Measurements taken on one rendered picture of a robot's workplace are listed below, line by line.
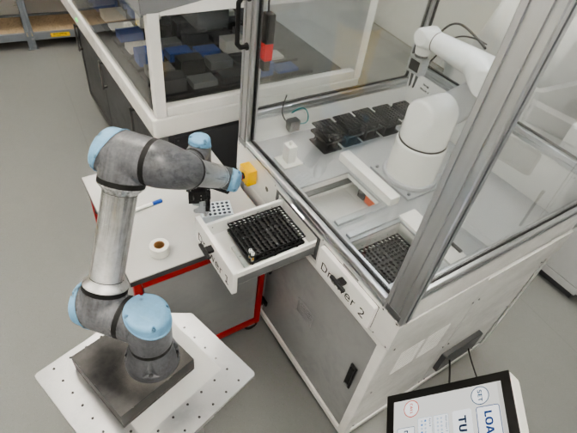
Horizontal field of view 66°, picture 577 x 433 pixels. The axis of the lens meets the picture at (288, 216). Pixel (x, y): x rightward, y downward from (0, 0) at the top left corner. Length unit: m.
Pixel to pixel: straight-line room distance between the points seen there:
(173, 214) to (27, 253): 1.24
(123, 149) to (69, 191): 2.15
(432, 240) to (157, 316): 0.71
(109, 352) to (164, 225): 0.58
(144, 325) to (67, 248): 1.72
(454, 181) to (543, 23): 0.35
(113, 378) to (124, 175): 0.58
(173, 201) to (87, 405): 0.85
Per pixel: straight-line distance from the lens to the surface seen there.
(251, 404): 2.22
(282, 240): 1.61
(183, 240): 1.75
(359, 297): 1.46
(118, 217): 1.16
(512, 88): 0.94
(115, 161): 1.11
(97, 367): 1.41
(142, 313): 1.21
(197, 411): 1.39
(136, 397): 1.35
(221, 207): 1.82
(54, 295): 2.66
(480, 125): 0.98
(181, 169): 1.08
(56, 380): 1.50
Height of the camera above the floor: 2.04
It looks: 44 degrees down
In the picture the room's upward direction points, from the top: 9 degrees clockwise
